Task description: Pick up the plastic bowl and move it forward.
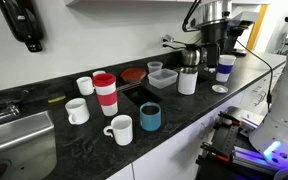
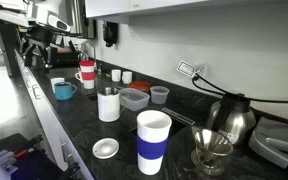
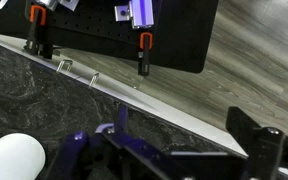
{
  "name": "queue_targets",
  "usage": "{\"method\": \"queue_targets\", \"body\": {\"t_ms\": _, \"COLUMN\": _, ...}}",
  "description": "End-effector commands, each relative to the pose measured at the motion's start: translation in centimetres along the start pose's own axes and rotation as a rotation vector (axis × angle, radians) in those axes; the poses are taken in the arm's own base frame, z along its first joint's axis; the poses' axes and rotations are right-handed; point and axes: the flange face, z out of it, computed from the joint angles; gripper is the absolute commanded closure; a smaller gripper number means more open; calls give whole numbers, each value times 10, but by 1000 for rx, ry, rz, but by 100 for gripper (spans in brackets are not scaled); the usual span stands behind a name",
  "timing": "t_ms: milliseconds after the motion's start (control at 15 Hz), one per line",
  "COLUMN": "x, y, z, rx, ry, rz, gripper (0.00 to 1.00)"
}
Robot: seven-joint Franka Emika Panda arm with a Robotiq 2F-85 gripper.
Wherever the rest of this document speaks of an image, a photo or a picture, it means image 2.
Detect chrome sink faucet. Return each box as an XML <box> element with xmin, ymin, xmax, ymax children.
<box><xmin>79</xmin><ymin>40</ymin><xmax>98</xmax><ymax>64</ymax></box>

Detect metal counter strip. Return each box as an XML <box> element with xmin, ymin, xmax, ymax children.
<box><xmin>161</xmin><ymin>106</ymin><xmax>196</xmax><ymax>126</ymax></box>

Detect white round tumbler lid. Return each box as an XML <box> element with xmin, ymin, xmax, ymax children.
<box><xmin>92</xmin><ymin>137</ymin><xmax>120</xmax><ymax>160</ymax></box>

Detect white upper cabinet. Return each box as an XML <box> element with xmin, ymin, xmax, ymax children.
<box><xmin>84</xmin><ymin>0</ymin><xmax>288</xmax><ymax>25</ymax></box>

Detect metal drawer handle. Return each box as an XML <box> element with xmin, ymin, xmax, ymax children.
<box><xmin>60</xmin><ymin>141</ymin><xmax>77</xmax><ymax>164</ymax></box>
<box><xmin>31</xmin><ymin>84</ymin><xmax>43</xmax><ymax>100</ymax></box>

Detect black power cable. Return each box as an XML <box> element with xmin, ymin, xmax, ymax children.
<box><xmin>191</xmin><ymin>75</ymin><xmax>230</xmax><ymax>98</ymax></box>
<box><xmin>195</xmin><ymin>73</ymin><xmax>288</xmax><ymax>104</ymax></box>

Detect white tumbler with red band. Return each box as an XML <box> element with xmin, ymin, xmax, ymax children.
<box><xmin>79</xmin><ymin>60</ymin><xmax>96</xmax><ymax>90</ymax></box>

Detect white tumbler with blue band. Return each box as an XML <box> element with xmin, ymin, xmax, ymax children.
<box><xmin>136</xmin><ymin>109</ymin><xmax>173</xmax><ymax>176</ymax></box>

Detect dark metal appliance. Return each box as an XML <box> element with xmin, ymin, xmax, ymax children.
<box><xmin>63</xmin><ymin>0</ymin><xmax>97</xmax><ymax>40</ymax></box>

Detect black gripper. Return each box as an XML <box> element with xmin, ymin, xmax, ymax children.
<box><xmin>22</xmin><ymin>31</ymin><xmax>53</xmax><ymax>71</ymax></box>

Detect teal mug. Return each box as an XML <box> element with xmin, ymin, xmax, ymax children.
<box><xmin>53</xmin><ymin>81</ymin><xmax>78</xmax><ymax>101</ymax></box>

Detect clear rectangular plastic container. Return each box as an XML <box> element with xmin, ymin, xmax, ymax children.
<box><xmin>118</xmin><ymin>87</ymin><xmax>151</xmax><ymax>112</ymax></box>

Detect white lower cabinets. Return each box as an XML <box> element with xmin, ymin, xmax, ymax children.
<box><xmin>13</xmin><ymin>49</ymin><xmax>95</xmax><ymax>180</ymax></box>

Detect grey plastic appliance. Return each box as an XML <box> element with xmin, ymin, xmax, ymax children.
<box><xmin>248</xmin><ymin>115</ymin><xmax>288</xmax><ymax>169</ymax></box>

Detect white canister with steel cup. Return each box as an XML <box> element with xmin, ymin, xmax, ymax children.
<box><xmin>97</xmin><ymin>87</ymin><xmax>122</xmax><ymax>123</ymax></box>

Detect white wall outlet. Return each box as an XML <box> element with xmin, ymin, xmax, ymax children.
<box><xmin>193</xmin><ymin>63</ymin><xmax>209</xmax><ymax>78</ymax></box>

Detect black tool cart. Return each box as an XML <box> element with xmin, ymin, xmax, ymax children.
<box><xmin>0</xmin><ymin>133</ymin><xmax>82</xmax><ymax>180</ymax></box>

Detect black wall soap dispenser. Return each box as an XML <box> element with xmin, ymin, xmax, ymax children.
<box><xmin>102</xmin><ymin>20</ymin><xmax>119</xmax><ymax>48</ymax></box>

